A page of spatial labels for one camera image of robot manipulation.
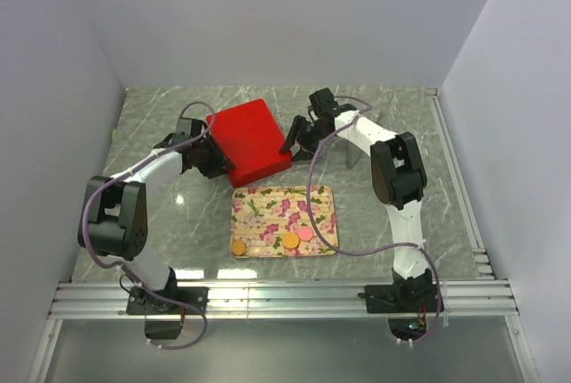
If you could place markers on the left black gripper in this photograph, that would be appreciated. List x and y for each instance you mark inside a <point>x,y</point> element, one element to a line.
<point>219,161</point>

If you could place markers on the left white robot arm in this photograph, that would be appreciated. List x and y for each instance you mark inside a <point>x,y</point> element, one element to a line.
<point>114,220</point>

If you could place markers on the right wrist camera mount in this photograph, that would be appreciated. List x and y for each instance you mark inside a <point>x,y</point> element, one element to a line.
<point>322,100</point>

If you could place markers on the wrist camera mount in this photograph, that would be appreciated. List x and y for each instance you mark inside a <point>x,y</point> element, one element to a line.
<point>322,100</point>
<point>189,127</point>

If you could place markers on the red box lid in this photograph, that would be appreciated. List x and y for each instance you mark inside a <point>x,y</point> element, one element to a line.
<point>246,128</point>

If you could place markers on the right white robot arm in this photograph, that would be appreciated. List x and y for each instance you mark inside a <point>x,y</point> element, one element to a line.
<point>398,180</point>

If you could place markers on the red cookie box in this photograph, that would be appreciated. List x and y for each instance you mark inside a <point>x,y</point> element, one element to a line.
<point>255,166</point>

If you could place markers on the metal tongs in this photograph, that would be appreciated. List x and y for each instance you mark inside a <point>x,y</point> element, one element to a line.
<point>354,153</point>

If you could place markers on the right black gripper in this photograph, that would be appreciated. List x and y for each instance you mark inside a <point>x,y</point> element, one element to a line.
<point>304,155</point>

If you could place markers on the aluminium rail frame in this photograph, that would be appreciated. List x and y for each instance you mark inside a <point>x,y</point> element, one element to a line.
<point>190,216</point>

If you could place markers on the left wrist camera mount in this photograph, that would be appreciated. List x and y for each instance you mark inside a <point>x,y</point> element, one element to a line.
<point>189,127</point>

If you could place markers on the floral serving tray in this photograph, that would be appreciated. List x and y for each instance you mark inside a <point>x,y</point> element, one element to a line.
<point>262,215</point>

